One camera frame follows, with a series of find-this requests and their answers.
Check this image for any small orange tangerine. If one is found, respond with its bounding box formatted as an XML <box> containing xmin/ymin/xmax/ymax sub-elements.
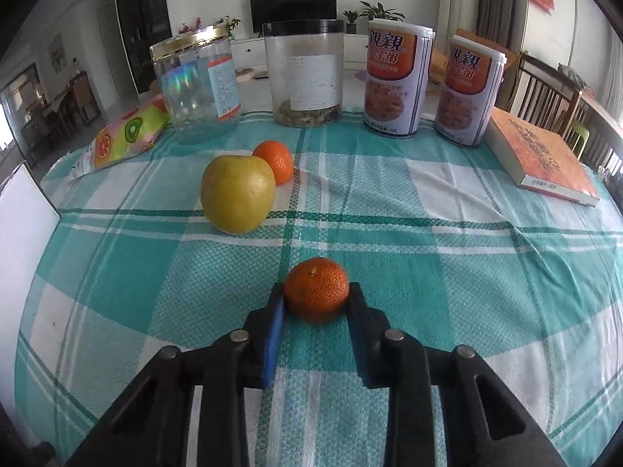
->
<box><xmin>283</xmin><ymin>257</ymin><xmax>350</xmax><ymax>324</ymax></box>

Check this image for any yellow green apple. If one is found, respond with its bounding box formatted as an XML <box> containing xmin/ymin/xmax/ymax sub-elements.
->
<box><xmin>201</xmin><ymin>155</ymin><xmax>276</xmax><ymax>235</ymax></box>

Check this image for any teal plaid tablecloth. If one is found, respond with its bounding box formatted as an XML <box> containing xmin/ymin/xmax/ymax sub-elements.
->
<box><xmin>15</xmin><ymin>112</ymin><xmax>622</xmax><ymax>466</ymax></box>

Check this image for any orange book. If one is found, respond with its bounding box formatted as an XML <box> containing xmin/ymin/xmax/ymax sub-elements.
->
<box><xmin>484</xmin><ymin>107</ymin><xmax>600</xmax><ymax>207</ymax></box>

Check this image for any fruit print snack bag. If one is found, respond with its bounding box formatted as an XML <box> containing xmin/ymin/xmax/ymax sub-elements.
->
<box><xmin>70</xmin><ymin>94</ymin><xmax>170</xmax><ymax>179</ymax></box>

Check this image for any white cardboard box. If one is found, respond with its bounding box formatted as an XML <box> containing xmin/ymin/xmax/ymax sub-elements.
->
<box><xmin>0</xmin><ymin>162</ymin><xmax>60</xmax><ymax>418</ymax></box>

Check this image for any right red white can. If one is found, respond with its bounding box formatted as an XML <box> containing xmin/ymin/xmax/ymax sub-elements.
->
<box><xmin>434</xmin><ymin>61</ymin><xmax>504</xmax><ymax>147</ymax></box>

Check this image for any red white can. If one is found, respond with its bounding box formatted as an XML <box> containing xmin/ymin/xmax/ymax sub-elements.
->
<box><xmin>363</xmin><ymin>19</ymin><xmax>435</xmax><ymax>138</ymax></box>
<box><xmin>434</xmin><ymin>61</ymin><xmax>504</xmax><ymax>147</ymax></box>

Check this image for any gold lid clear jar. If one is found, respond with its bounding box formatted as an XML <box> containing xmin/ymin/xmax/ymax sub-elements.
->
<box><xmin>150</xmin><ymin>24</ymin><xmax>242</xmax><ymax>142</ymax></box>

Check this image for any dining table with chairs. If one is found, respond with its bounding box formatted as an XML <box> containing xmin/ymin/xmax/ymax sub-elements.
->
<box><xmin>20</xmin><ymin>71</ymin><xmax>102</xmax><ymax>160</ymax></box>

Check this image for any left red white can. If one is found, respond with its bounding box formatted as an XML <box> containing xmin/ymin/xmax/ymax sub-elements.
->
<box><xmin>363</xmin><ymin>19</ymin><xmax>435</xmax><ymax>138</ymax></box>

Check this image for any wooden chair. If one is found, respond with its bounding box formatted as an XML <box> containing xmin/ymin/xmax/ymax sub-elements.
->
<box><xmin>506</xmin><ymin>52</ymin><xmax>584</xmax><ymax>138</ymax></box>

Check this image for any black lid clear jar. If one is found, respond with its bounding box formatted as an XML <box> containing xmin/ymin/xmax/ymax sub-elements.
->
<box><xmin>263</xmin><ymin>19</ymin><xmax>344</xmax><ymax>128</ymax></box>

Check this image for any red flower vase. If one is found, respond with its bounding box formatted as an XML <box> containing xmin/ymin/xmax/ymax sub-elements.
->
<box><xmin>178</xmin><ymin>17</ymin><xmax>202</xmax><ymax>35</ymax></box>

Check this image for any green plant by flowers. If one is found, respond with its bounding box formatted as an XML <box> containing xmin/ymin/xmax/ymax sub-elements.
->
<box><xmin>215</xmin><ymin>15</ymin><xmax>241</xmax><ymax>40</ymax></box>

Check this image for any green potted plant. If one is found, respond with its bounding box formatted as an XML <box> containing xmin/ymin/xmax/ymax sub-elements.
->
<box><xmin>361</xmin><ymin>1</ymin><xmax>405</xmax><ymax>22</ymax></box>

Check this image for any black television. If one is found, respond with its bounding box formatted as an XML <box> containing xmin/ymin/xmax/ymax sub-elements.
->
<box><xmin>249</xmin><ymin>0</ymin><xmax>338</xmax><ymax>35</ymax></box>

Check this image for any black glass cabinet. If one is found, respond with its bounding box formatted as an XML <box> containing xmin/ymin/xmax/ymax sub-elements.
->
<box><xmin>115</xmin><ymin>0</ymin><xmax>172</xmax><ymax>95</ymax></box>

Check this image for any grey curtain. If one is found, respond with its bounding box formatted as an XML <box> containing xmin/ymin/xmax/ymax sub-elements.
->
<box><xmin>476</xmin><ymin>0</ymin><xmax>528</xmax><ymax>52</ymax></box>

